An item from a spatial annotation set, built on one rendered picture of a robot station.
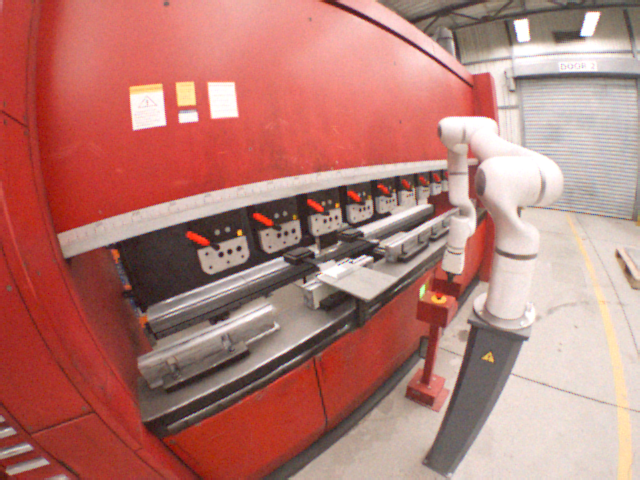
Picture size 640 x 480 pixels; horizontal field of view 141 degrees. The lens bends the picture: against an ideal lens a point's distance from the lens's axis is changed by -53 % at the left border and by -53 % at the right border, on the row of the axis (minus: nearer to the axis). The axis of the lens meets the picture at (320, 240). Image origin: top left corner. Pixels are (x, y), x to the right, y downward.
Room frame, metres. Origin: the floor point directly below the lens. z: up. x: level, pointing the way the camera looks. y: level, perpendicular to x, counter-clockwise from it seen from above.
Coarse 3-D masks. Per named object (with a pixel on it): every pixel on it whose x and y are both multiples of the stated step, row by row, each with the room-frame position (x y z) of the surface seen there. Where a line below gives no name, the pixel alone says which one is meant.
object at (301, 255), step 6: (288, 252) 1.10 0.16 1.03; (294, 252) 1.09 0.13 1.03; (300, 252) 1.08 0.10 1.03; (306, 252) 1.09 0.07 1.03; (312, 252) 1.10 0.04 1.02; (288, 258) 1.08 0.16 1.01; (294, 258) 1.04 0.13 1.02; (300, 258) 1.05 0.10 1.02; (306, 258) 1.07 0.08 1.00; (312, 258) 1.09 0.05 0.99; (294, 264) 1.04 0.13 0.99; (300, 264) 1.05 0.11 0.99; (312, 264) 1.00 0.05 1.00; (318, 264) 0.98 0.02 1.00
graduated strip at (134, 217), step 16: (304, 176) 0.84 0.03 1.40; (320, 176) 0.88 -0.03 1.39; (336, 176) 0.93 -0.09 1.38; (224, 192) 0.66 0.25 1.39; (240, 192) 0.69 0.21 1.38; (256, 192) 0.72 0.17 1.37; (144, 208) 0.52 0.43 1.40; (160, 208) 0.55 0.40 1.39; (176, 208) 0.57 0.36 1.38; (96, 224) 0.44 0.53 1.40; (112, 224) 0.47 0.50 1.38; (128, 224) 0.49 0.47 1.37; (64, 240) 0.39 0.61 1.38; (80, 240) 0.41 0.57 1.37
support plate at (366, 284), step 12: (348, 264) 0.95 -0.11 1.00; (324, 276) 0.86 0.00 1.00; (348, 276) 0.84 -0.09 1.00; (360, 276) 0.82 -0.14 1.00; (372, 276) 0.81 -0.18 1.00; (384, 276) 0.79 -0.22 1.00; (348, 288) 0.74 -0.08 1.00; (360, 288) 0.73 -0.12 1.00; (372, 288) 0.72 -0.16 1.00; (384, 288) 0.71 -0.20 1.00
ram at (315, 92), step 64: (64, 0) 0.42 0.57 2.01; (128, 0) 0.53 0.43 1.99; (192, 0) 0.64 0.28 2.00; (256, 0) 0.77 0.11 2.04; (64, 64) 0.43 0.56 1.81; (128, 64) 0.53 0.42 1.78; (192, 64) 0.63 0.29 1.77; (256, 64) 0.76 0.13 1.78; (320, 64) 0.92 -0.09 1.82; (384, 64) 1.19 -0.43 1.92; (64, 128) 0.42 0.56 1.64; (128, 128) 0.52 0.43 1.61; (192, 128) 0.62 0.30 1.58; (256, 128) 0.74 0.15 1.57; (320, 128) 0.90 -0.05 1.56; (384, 128) 1.14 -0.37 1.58; (64, 192) 0.41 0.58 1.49; (128, 192) 0.51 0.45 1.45; (192, 192) 0.61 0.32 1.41; (64, 256) 0.38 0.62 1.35
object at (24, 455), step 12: (0, 420) 0.09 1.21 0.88; (0, 432) 0.06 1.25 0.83; (12, 432) 0.10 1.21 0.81; (0, 444) 0.03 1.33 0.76; (12, 444) 0.07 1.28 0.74; (24, 444) 0.10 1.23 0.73; (0, 456) -0.01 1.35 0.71; (12, 456) 0.03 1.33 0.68; (24, 456) 0.06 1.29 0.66; (36, 456) 0.10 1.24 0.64; (0, 468) -0.05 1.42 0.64; (12, 468) -0.01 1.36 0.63; (24, 468) 0.02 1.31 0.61; (36, 468) 0.06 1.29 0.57; (48, 468) 0.09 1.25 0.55
